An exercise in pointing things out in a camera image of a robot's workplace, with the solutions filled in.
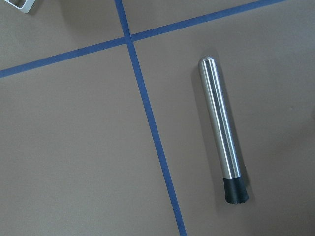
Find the white cup rack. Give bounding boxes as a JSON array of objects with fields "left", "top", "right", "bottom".
[{"left": 4, "top": 0, "right": 35, "bottom": 14}]

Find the steel muddler black tip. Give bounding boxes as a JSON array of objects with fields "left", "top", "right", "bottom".
[{"left": 198, "top": 56, "right": 249, "bottom": 204}]

